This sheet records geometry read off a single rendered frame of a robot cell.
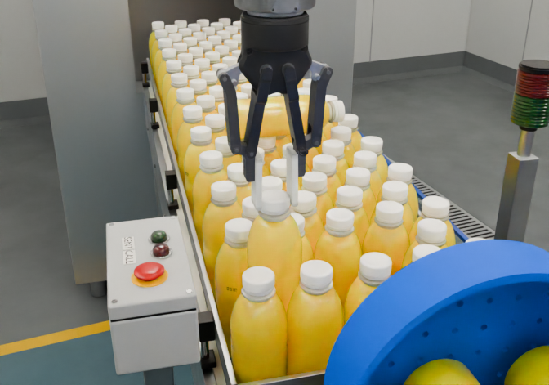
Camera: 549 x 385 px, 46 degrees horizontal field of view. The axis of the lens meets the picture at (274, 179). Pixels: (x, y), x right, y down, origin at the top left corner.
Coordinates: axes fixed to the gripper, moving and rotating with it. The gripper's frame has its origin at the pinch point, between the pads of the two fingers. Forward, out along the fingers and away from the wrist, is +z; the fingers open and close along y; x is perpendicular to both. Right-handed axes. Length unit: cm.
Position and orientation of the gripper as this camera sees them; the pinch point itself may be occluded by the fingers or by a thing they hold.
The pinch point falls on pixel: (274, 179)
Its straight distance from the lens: 79.7
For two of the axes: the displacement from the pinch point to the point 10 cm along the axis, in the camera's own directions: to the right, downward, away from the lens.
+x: -2.3, -4.1, 8.8
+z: 0.0, 9.1, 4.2
